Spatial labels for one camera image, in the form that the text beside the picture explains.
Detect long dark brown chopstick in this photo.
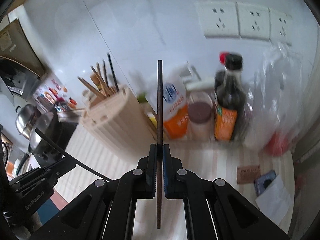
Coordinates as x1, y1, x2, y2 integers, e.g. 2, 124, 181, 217
156, 60, 163, 229

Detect beige ribbed utensil holder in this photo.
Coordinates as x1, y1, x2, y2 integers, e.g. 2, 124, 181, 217
81, 86, 154, 159

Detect white orange seasoning bag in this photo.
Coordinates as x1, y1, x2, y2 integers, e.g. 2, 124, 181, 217
163, 72, 189, 140

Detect yellow green bottle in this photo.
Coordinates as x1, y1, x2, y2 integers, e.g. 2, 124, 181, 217
137, 93, 157, 139

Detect clear jar dark contents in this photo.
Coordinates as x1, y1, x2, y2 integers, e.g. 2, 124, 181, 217
188, 92, 213, 141

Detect soy sauce bottle orange label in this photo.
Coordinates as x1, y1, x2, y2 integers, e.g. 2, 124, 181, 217
213, 52, 249, 142

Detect steel pot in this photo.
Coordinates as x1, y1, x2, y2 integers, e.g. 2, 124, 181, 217
15, 104, 42, 140

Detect black wok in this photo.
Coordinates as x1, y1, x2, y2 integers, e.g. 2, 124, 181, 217
28, 108, 78, 167

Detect blue smartphone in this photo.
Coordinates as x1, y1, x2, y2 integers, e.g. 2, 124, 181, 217
254, 170, 277, 197

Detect striped table mat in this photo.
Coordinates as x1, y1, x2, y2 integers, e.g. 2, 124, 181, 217
55, 126, 295, 239

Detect chopsticks in holder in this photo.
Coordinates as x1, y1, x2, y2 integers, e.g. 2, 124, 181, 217
78, 53, 120, 101

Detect red item in bag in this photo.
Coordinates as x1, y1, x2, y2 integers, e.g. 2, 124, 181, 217
265, 132, 290, 157

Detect range hood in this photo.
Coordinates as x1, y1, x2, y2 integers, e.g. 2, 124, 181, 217
1, 20, 46, 100

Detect white plastic bag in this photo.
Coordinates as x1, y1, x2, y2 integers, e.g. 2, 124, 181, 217
243, 42, 311, 151

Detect red cap bottle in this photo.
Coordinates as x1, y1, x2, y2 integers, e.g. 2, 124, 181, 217
219, 51, 229, 64

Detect black cable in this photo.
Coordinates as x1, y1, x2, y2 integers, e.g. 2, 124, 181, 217
34, 127, 113, 182

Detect colourful wall stickers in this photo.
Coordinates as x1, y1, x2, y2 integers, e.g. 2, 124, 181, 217
33, 74, 79, 112

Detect wall power sockets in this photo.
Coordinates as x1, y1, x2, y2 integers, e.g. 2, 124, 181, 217
196, 1, 293, 46

